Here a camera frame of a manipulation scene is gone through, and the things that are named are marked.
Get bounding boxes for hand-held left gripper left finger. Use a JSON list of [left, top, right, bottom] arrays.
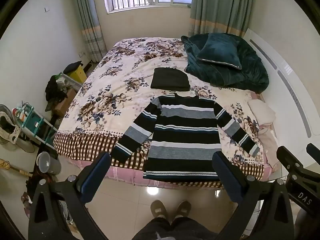
[[28, 151, 112, 240]]

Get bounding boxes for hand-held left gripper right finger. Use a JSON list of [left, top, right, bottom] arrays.
[[212, 152, 295, 240]]

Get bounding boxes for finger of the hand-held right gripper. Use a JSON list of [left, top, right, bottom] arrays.
[[306, 143, 320, 159], [276, 145, 304, 173]]

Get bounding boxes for striped knit sweater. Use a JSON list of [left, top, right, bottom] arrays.
[[110, 93, 261, 180]]

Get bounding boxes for black clothes pile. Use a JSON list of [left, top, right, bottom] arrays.
[[45, 74, 69, 112]]

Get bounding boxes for pink cloth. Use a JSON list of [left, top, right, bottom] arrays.
[[257, 122, 282, 173]]

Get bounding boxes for pink striped mattress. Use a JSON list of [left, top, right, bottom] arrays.
[[60, 155, 280, 189]]

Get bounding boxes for grey trash bin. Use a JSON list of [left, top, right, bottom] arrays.
[[36, 151, 62, 175]]

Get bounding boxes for cream pillow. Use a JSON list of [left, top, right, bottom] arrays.
[[247, 99, 276, 126]]

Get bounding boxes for brown slipper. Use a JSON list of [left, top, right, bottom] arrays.
[[150, 200, 168, 219], [175, 200, 192, 219]]

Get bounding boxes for person's dark pants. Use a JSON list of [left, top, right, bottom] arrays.
[[131, 216, 221, 240]]

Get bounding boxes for teal storage cart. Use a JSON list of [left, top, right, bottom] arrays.
[[14, 101, 59, 151]]

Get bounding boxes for cardboard box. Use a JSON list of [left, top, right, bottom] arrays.
[[54, 88, 77, 117]]

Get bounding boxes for wooden broom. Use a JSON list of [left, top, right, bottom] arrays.
[[0, 158, 33, 178]]

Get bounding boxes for floral bed sheet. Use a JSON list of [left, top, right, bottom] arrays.
[[53, 37, 265, 188]]

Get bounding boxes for teal plush blanket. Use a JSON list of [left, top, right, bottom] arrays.
[[181, 33, 270, 93]]

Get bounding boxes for white headboard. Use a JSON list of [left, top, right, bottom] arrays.
[[244, 28, 320, 140]]

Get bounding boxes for standing fan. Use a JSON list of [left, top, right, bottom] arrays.
[[0, 104, 35, 153]]

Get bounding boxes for yellow box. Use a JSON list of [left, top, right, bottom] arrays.
[[67, 65, 87, 83]]

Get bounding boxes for black cloth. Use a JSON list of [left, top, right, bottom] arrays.
[[63, 61, 83, 74]]

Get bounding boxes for folded black garment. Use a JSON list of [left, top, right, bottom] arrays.
[[151, 67, 190, 92]]

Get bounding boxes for teal plush pillow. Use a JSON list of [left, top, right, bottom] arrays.
[[196, 33, 242, 70]]

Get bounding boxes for green curtain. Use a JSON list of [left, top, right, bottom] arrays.
[[188, 0, 255, 38], [68, 0, 108, 62]]

